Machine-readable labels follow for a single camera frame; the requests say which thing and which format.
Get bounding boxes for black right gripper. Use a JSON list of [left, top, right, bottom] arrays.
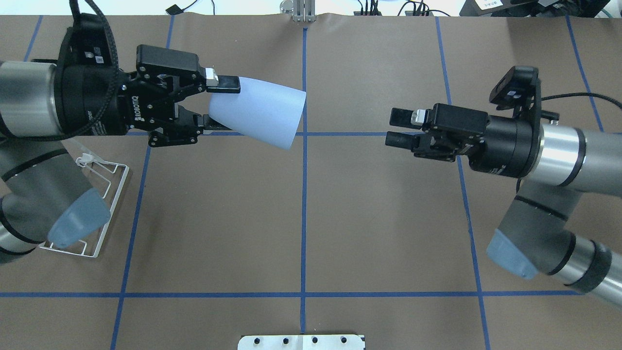
[[385, 104, 540, 178]]

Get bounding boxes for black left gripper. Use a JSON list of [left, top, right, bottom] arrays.
[[56, 45, 242, 147]]

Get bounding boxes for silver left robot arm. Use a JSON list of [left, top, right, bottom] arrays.
[[1, 45, 242, 264]]

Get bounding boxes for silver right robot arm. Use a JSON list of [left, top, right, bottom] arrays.
[[386, 104, 621, 309]]

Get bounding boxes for blue tape strip lengthwise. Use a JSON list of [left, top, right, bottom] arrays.
[[299, 27, 309, 334]]

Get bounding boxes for brown paper table cover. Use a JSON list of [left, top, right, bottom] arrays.
[[1, 13, 621, 350]]

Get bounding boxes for blue tape strip crosswise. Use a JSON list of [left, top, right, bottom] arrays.
[[0, 290, 578, 298]]

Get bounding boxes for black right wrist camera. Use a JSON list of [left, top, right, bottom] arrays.
[[489, 66, 539, 118]]

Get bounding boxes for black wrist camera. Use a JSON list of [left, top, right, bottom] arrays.
[[56, 13, 119, 69], [489, 66, 539, 118]]

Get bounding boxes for aluminium frame post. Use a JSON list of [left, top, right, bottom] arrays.
[[291, 0, 317, 23]]

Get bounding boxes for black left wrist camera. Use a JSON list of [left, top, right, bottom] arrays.
[[56, 13, 119, 69]]

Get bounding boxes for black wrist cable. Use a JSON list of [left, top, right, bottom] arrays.
[[44, 0, 122, 141]]

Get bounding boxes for white wire cup holder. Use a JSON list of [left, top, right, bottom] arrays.
[[39, 151, 130, 259]]

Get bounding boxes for silver base plate with holes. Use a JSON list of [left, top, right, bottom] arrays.
[[237, 334, 366, 350]]

